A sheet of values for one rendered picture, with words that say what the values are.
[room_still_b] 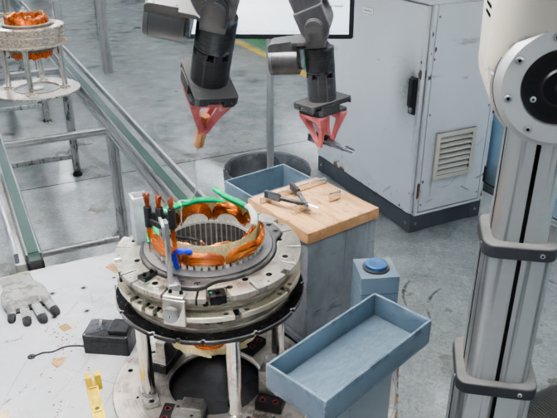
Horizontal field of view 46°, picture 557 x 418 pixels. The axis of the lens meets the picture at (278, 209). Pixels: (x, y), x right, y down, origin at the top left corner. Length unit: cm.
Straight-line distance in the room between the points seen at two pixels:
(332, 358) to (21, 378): 68
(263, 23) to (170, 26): 116
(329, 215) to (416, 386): 135
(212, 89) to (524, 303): 58
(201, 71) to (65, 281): 88
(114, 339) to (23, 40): 198
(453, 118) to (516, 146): 247
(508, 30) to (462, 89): 255
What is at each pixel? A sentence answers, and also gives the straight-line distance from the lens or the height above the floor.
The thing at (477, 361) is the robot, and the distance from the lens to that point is 115.
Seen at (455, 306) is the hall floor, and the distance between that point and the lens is 302.
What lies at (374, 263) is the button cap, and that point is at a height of 104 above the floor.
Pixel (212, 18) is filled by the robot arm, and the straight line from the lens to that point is 87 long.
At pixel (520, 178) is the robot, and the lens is 100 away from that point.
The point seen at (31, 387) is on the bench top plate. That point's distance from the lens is 141.
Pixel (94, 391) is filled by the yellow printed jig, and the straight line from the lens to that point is 135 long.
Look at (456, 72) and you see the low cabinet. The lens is 337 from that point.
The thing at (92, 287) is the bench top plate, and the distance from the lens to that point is 167.
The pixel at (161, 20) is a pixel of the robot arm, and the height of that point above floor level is 149.
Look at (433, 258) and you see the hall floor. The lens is 336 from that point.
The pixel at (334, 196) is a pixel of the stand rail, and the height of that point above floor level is 108.
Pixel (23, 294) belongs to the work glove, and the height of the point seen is 80.
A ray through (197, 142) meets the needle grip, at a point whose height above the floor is 129.
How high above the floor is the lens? 165
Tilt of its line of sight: 26 degrees down
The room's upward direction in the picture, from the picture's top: straight up
